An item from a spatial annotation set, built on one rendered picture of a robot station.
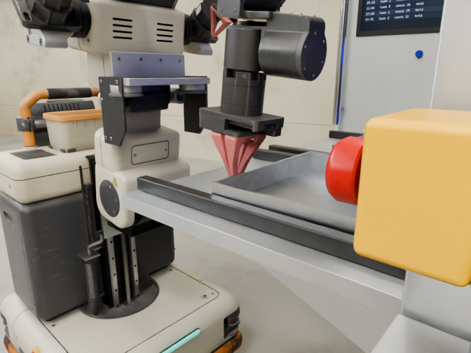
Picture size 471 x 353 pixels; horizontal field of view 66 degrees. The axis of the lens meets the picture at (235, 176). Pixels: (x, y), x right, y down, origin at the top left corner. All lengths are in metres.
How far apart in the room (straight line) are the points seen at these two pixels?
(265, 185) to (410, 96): 0.84
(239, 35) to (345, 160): 0.29
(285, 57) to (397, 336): 0.29
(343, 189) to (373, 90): 1.14
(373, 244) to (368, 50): 1.19
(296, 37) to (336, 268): 0.24
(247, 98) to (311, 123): 3.57
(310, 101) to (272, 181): 3.45
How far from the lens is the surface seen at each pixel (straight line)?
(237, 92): 0.47
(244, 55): 0.47
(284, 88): 4.10
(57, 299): 1.34
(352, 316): 0.47
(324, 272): 0.35
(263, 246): 0.38
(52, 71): 6.44
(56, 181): 1.21
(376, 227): 0.19
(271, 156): 0.74
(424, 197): 0.18
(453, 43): 0.27
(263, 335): 1.67
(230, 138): 0.47
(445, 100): 0.27
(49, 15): 0.90
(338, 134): 1.04
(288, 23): 0.44
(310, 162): 0.68
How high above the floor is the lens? 1.05
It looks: 16 degrees down
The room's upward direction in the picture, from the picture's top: straight up
